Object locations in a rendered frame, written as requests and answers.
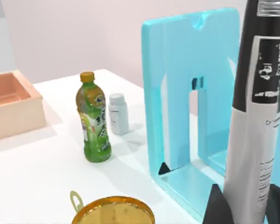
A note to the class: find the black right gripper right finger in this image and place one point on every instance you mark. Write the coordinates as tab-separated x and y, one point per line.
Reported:
279	205

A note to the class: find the light blue rack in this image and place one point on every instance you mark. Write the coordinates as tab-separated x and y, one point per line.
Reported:
177	93

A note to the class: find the white pill bottle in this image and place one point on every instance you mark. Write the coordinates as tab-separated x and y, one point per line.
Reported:
118	114

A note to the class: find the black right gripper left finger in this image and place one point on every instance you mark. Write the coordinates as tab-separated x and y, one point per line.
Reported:
215	207

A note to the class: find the gold trophy cup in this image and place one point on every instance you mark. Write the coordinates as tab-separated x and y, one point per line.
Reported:
112	210

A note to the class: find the salmon-coloured shallow box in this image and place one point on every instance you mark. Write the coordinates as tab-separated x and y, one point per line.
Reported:
11	105

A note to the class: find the green bottle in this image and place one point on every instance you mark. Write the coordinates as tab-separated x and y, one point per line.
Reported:
94	121

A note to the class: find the black and white tube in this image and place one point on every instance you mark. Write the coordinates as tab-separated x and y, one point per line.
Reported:
255	112

